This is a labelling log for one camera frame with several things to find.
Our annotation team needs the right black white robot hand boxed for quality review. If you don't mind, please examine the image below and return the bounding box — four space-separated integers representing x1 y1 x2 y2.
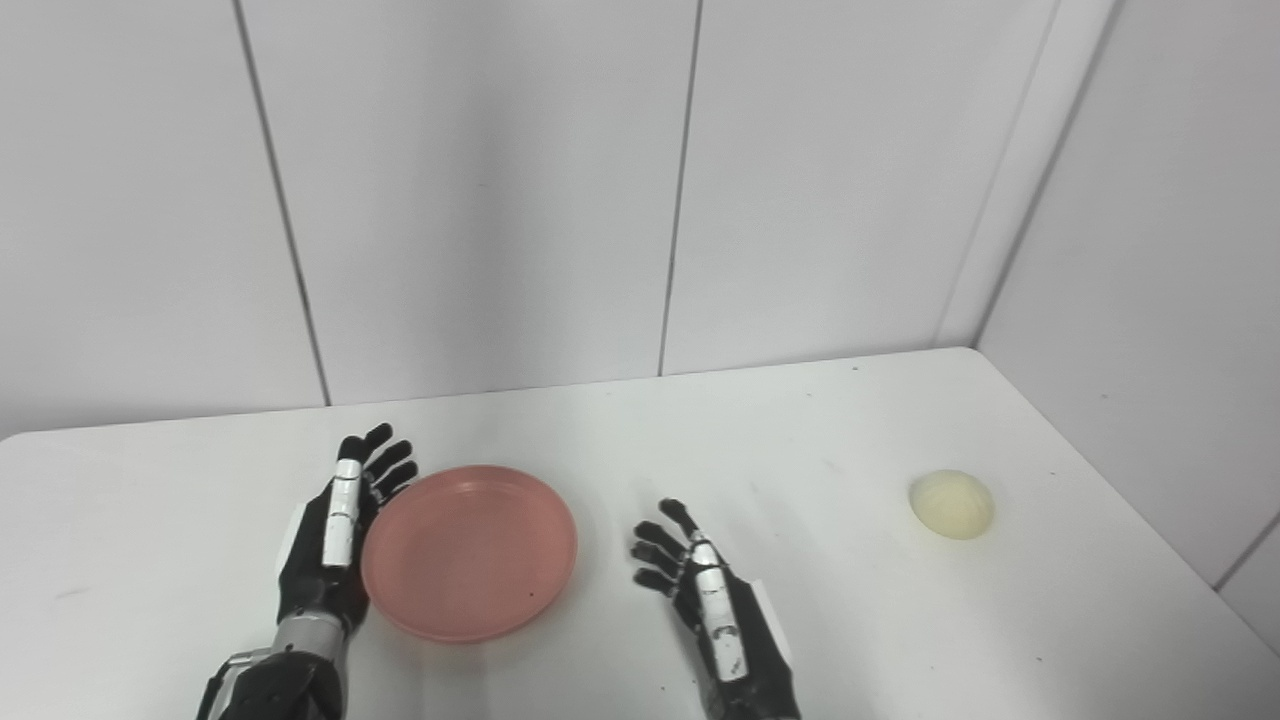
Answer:
630 498 802 720

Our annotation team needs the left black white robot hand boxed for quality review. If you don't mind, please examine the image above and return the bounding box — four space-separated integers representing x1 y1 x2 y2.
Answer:
276 423 420 637

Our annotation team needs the pink round plate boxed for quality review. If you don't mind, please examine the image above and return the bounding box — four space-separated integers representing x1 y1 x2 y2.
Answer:
361 464 579 644

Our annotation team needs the cream steamed bun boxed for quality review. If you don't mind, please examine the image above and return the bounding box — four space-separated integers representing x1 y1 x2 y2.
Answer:
908 469 996 541

